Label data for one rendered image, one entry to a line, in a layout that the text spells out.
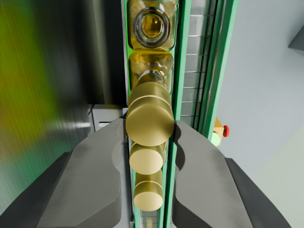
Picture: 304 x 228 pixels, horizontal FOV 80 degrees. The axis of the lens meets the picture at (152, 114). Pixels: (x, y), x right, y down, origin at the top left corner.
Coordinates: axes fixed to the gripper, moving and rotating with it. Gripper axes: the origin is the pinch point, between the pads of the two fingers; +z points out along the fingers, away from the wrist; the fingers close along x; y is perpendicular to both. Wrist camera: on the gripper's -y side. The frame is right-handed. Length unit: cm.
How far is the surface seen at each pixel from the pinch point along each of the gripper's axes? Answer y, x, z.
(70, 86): 3.0, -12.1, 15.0
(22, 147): 4.9, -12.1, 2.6
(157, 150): 4.4, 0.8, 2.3
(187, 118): 16.0, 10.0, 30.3
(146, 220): 60, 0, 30
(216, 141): 25.0, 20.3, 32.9
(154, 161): 5.6, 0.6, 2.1
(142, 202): 11.6, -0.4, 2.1
